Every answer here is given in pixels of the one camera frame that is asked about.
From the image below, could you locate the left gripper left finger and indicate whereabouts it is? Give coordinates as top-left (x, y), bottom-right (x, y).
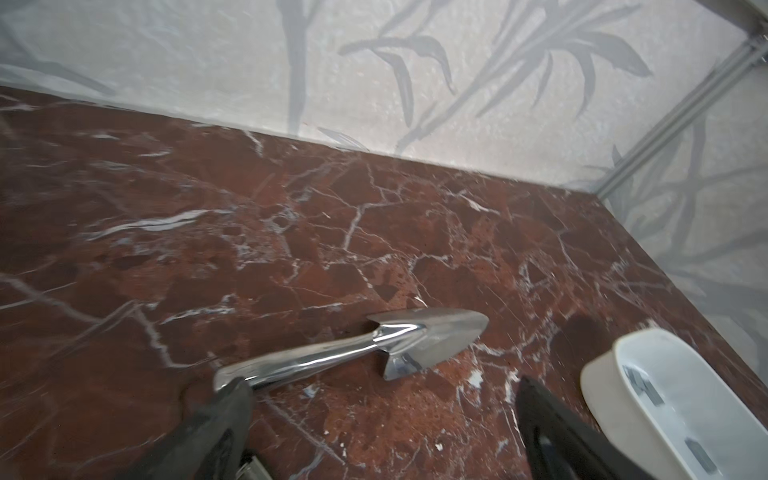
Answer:
top-left (115, 378), bottom-right (252, 479)

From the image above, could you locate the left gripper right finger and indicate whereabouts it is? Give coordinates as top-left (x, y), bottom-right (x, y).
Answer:
top-left (515, 376), bottom-right (651, 480)

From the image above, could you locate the black white stapler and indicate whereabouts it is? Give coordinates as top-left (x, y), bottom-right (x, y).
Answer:
top-left (235, 452), bottom-right (272, 480)

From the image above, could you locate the grey staple strip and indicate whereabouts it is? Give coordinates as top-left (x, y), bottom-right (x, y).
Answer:
top-left (685, 438), bottom-right (719, 475)
top-left (623, 366), bottom-right (665, 407)

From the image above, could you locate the white plastic tray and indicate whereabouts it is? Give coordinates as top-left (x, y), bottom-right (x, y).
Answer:
top-left (580, 328), bottom-right (767, 479)

